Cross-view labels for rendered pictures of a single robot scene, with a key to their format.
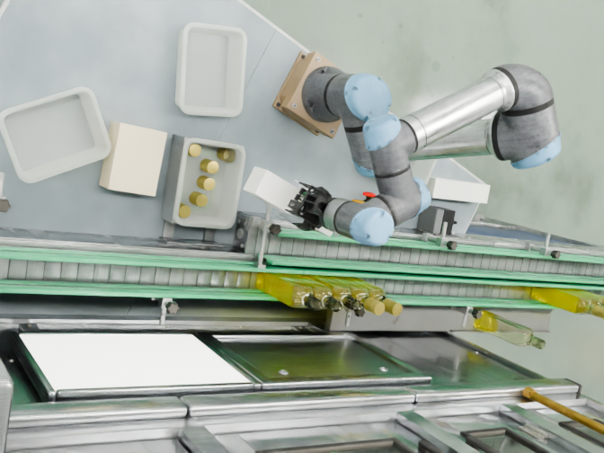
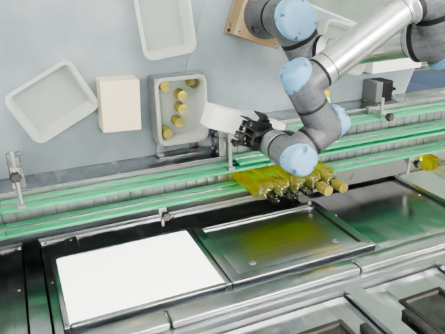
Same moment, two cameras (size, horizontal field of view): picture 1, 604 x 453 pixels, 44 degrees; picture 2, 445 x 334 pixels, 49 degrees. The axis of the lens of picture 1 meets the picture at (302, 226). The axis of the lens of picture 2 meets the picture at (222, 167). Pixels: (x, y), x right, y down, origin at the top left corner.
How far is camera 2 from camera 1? 50 cm
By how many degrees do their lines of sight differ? 18
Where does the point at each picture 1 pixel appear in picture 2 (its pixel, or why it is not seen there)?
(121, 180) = (112, 123)
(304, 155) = (258, 65)
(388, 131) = (300, 77)
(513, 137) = (426, 44)
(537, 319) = not seen: outside the picture
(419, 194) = (338, 122)
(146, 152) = (126, 98)
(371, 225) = (296, 162)
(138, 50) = (103, 16)
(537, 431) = not seen: outside the picture
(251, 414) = (222, 316)
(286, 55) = not seen: outside the picture
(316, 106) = (257, 29)
